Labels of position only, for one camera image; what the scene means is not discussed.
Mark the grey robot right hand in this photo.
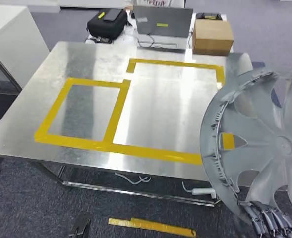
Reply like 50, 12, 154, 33
239, 200, 292, 238

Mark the grey wheel hubcap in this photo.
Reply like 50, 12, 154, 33
199, 68, 292, 227

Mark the steel workbench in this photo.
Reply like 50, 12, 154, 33
0, 41, 235, 208

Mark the yellow workbench tape marking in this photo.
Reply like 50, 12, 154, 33
34, 58, 235, 166

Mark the yellow floor tape square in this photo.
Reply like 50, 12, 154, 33
108, 217, 197, 238

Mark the brown cardboard box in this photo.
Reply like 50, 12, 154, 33
192, 19, 235, 57

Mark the black device with yellow label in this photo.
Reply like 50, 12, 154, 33
195, 12, 223, 21

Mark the grey laptop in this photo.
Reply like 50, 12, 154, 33
133, 4, 194, 51

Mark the white table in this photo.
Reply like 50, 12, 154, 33
84, 9, 233, 54

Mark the black bag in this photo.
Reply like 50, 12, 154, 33
87, 8, 129, 42

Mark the white cabinet panel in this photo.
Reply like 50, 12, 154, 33
0, 4, 50, 90

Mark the white floor cable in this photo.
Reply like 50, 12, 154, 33
114, 172, 152, 185

